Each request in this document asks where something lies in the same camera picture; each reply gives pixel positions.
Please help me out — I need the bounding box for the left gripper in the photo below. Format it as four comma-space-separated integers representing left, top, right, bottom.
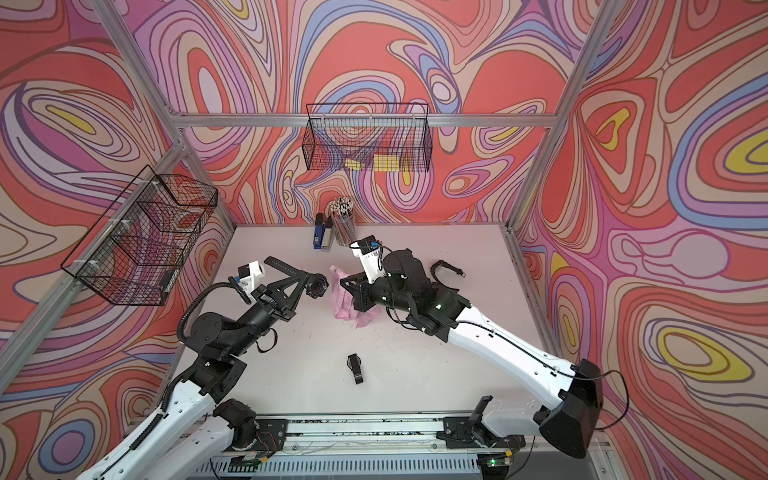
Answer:
224, 277, 305, 362

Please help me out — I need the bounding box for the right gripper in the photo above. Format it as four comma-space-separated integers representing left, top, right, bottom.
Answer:
340, 270, 414, 314

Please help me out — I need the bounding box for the pink microfibre cloth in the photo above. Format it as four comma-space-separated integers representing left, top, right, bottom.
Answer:
330, 265, 382, 328

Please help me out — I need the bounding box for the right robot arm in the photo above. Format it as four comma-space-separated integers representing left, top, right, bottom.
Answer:
340, 236, 606, 459

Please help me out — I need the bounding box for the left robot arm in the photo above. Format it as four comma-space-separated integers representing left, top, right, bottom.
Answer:
80, 278, 305, 479

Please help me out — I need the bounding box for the pencil cup with pencils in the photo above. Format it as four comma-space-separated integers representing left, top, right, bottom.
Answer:
327, 196, 357, 246

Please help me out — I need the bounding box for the blue marker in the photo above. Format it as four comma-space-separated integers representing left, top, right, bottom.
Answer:
312, 212, 325, 250

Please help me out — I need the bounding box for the small yellow block in basket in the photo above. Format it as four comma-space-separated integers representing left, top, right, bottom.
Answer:
344, 159, 364, 171

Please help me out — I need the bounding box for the yellow sponge in basket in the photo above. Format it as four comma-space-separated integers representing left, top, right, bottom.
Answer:
373, 154, 400, 172

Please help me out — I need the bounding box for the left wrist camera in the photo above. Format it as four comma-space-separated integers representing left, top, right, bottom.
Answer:
234, 261, 265, 304

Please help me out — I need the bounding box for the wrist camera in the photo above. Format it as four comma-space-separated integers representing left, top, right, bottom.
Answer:
349, 235, 385, 284
234, 261, 265, 304

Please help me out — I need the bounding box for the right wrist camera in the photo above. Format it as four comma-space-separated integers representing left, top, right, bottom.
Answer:
349, 235, 385, 284

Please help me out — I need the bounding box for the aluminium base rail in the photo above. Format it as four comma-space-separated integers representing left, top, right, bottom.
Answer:
119, 410, 595, 463

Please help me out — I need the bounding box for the left wall wire basket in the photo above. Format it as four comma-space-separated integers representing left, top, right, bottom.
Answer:
60, 166, 218, 306

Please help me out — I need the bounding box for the wall wire basket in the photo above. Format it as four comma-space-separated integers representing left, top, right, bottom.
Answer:
60, 166, 218, 306
302, 102, 433, 173

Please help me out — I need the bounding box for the back wall wire basket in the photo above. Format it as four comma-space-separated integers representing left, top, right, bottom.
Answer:
302, 102, 433, 173

